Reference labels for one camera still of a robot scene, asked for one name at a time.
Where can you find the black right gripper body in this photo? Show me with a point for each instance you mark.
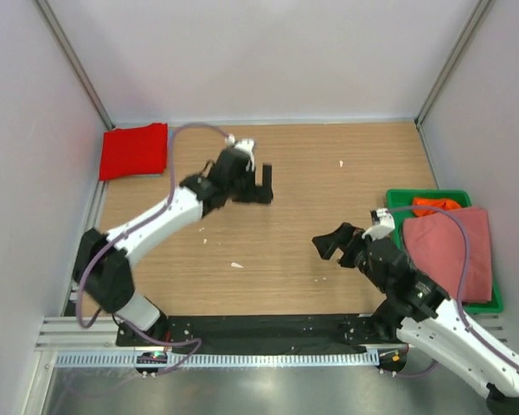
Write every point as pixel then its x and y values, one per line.
pixel 355 254

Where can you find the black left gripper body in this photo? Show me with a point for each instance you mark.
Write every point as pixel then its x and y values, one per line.
pixel 243 190

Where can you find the left aluminium frame post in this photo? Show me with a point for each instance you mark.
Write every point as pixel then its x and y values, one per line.
pixel 65 46

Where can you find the red t-shirt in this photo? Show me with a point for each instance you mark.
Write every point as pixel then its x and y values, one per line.
pixel 136 151

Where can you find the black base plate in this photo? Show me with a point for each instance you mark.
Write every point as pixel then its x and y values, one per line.
pixel 320 334

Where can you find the white slotted cable duct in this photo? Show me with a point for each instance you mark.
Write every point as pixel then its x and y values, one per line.
pixel 140 360

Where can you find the pink t-shirt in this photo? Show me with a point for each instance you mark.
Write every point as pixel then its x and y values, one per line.
pixel 436 246

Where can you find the aluminium frame post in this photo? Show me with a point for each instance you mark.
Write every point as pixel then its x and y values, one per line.
pixel 65 46
pixel 466 36

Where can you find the folded light blue t-shirt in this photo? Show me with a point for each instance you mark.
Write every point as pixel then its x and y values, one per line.
pixel 169 138

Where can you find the orange t-shirt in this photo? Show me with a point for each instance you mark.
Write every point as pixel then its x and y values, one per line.
pixel 443 203

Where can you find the right aluminium frame post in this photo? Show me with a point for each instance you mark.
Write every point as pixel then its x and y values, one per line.
pixel 466 36

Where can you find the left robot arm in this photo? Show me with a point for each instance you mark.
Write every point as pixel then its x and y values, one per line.
pixel 104 262

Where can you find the green plastic bin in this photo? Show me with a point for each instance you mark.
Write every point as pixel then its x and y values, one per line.
pixel 400 197

